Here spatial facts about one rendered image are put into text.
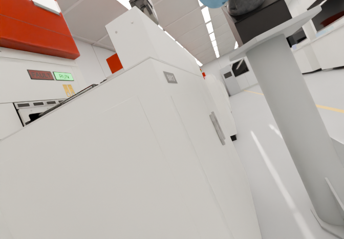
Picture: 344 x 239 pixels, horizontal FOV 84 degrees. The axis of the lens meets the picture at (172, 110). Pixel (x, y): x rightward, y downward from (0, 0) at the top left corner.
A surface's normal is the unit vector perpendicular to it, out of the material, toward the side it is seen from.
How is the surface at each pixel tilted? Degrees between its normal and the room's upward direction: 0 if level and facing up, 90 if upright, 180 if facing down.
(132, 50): 90
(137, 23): 90
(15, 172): 90
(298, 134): 90
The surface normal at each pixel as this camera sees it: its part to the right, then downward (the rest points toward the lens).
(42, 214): -0.27, 0.11
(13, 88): 0.87, -0.39
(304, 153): -0.65, 0.29
